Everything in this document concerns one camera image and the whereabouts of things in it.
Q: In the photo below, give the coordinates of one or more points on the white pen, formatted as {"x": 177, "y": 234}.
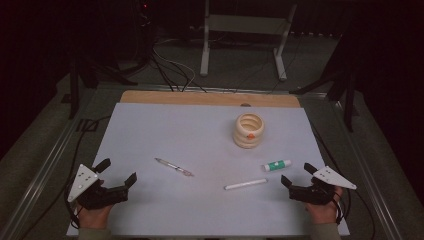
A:
{"x": 246, "y": 184}

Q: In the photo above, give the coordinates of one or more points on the clear ballpoint pen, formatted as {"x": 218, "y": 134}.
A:
{"x": 173, "y": 166}

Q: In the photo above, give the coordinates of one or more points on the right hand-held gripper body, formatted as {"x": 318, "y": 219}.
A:
{"x": 313, "y": 195}

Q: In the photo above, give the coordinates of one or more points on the white table mat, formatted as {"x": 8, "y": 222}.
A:
{"x": 200, "y": 200}

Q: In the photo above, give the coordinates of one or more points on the person's right hand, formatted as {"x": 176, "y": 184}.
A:
{"x": 323, "y": 213}

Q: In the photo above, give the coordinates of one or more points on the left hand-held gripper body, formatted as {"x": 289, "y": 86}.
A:
{"x": 100, "y": 196}

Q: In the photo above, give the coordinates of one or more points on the dark equipment rack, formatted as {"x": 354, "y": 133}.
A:
{"x": 144, "y": 30}

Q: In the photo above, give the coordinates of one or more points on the grey metal stand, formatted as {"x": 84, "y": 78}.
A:
{"x": 246, "y": 24}

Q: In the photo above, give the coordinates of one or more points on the cream ringed pen holder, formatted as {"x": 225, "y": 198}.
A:
{"x": 248, "y": 138}

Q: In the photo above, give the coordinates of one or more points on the metal frame rail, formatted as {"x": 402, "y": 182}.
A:
{"x": 366, "y": 173}
{"x": 40, "y": 173}

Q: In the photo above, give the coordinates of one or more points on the green and white glue stick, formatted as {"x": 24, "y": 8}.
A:
{"x": 276, "y": 165}

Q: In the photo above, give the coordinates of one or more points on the person's left hand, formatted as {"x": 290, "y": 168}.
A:
{"x": 93, "y": 218}

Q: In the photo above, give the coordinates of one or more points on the black tripod stand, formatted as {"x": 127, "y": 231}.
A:
{"x": 348, "y": 90}
{"x": 75, "y": 86}

